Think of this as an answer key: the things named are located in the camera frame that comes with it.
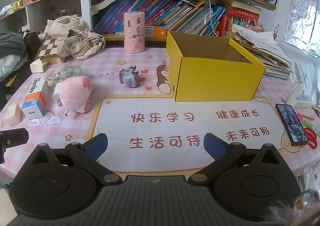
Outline grey fluffy fur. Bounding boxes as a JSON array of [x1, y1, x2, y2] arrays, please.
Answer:
[[261, 188, 320, 226]]

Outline pink cylinder canister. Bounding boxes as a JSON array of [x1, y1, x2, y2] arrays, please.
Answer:
[[123, 11, 146, 53]]

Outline dark brown bag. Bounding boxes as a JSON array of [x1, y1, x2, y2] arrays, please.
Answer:
[[23, 30, 42, 54]]

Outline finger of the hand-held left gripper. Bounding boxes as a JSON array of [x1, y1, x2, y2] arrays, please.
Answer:
[[0, 128, 29, 164]]

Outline alphabet wall poster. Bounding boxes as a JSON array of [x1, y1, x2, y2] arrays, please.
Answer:
[[284, 0, 320, 55]]

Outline thick white paperback book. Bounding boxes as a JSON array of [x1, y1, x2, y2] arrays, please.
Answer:
[[91, 0, 117, 11]]

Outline row of colourful books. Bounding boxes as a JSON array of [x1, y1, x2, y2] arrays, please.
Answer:
[[94, 0, 260, 38]]

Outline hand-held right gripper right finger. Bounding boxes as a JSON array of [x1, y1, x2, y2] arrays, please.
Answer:
[[189, 133, 287, 187]]

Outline black smartphone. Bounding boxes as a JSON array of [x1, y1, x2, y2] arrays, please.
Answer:
[[275, 103, 309, 147]]

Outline white blue small box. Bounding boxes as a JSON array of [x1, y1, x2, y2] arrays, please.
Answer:
[[291, 88, 313, 109]]

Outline white tissue box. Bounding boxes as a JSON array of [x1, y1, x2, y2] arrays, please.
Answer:
[[29, 59, 49, 74]]

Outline pale yellow block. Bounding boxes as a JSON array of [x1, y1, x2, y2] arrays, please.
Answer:
[[2, 103, 22, 126]]

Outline red scissors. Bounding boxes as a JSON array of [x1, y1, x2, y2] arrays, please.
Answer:
[[303, 127, 319, 149]]

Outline iridescent plastic bag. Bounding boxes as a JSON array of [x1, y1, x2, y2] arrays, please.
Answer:
[[0, 53, 28, 83]]

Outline stack of papers and books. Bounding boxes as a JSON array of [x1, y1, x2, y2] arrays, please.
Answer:
[[231, 24, 293, 81]]

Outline white orange toothpaste box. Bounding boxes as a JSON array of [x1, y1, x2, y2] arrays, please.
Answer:
[[21, 77, 49, 120]]

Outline white wooden bookshelf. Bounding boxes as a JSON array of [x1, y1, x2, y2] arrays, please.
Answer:
[[0, 0, 278, 41]]

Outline yellow cardboard box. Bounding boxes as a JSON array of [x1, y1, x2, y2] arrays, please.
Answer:
[[166, 30, 267, 102]]

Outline grey folded cloth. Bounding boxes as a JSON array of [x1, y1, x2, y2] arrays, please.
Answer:
[[0, 31, 27, 59]]

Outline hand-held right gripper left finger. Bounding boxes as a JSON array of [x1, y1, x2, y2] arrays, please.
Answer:
[[24, 133, 123, 187]]

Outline wooden chessboard box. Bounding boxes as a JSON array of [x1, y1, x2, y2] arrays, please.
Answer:
[[35, 34, 73, 64]]

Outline beige cloth bag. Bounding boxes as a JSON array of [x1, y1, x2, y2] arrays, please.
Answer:
[[44, 15, 107, 60]]

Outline pink plush toy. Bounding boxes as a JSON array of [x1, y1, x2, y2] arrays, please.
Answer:
[[59, 76, 92, 117]]

